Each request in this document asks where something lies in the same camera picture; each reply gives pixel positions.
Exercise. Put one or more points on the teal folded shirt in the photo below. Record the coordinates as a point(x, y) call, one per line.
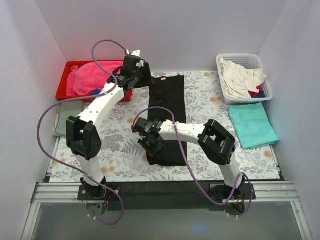
point(252, 126)

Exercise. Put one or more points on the red plastic bin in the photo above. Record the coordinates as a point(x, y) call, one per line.
point(61, 91)

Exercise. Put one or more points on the cream crumpled shirt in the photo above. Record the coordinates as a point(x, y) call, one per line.
point(238, 80)

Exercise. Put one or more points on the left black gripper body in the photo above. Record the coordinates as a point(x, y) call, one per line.
point(144, 73)

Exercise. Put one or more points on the grey green folded shirt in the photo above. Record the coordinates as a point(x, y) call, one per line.
point(64, 111)

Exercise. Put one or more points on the magenta cloth in basket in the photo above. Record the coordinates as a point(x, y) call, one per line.
point(255, 94)

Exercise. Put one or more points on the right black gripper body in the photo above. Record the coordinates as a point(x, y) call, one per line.
point(151, 146)

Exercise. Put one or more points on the black t shirt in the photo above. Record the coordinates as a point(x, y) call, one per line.
point(168, 92)

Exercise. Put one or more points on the white plastic basket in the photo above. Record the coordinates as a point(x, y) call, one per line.
point(249, 61)

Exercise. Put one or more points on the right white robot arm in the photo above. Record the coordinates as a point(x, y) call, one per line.
point(218, 145)

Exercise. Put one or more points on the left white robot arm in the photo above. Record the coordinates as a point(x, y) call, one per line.
point(82, 135)

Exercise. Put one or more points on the blue cloth in bin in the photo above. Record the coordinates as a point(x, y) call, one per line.
point(95, 92)

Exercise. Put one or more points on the aluminium rail frame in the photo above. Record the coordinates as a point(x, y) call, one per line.
point(275, 214)

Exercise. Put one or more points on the pink towel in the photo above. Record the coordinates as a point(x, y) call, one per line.
point(84, 79)

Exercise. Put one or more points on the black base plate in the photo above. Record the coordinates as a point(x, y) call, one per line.
point(165, 195)

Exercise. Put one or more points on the blue cloth in basket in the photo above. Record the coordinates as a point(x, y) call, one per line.
point(261, 95)

